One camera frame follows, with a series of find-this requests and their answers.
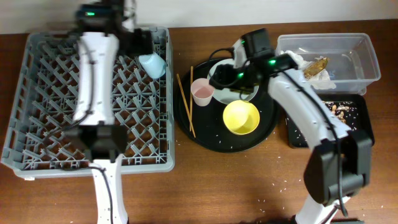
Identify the blue plastic cup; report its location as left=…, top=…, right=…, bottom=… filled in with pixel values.
left=139, top=52, right=166, bottom=79

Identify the white ceramic plate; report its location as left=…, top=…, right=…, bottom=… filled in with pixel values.
left=207, top=58, right=259, bottom=105

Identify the yellow bowl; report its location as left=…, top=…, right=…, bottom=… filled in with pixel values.
left=223, top=100, right=260, bottom=136

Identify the pink plastic cup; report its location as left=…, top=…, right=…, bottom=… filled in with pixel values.
left=190, top=78, right=215, bottom=106

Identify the gold foil wrapper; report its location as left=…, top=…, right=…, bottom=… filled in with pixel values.
left=303, top=58, right=329, bottom=80

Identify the white paper napkin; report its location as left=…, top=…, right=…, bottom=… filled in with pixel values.
left=279, top=50, right=336, bottom=90

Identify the food scraps pile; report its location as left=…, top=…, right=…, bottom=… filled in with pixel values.
left=323, top=101, right=350, bottom=123

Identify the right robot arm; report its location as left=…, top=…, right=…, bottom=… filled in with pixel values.
left=208, top=29, right=373, bottom=223

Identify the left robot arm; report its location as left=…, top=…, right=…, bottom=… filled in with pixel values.
left=65, top=0, right=153, bottom=223

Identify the grey dishwasher rack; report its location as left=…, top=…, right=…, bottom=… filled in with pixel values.
left=1, top=27, right=175, bottom=180

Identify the right wooden chopstick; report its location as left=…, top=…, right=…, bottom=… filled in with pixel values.
left=189, top=66, right=193, bottom=132

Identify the wooden chopstick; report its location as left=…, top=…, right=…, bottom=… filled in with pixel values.
left=189, top=66, right=193, bottom=132
left=177, top=74, right=196, bottom=138

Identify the round black tray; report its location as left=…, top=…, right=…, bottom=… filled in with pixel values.
left=173, top=72, right=280, bottom=153

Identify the left wooden chopstick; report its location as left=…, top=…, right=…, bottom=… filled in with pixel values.
left=177, top=74, right=196, bottom=138

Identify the clear plastic bin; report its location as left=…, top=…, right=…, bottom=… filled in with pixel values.
left=276, top=33, right=381, bottom=95

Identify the black rectangular tray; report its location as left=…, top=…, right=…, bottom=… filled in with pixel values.
left=285, top=94, right=375, bottom=148

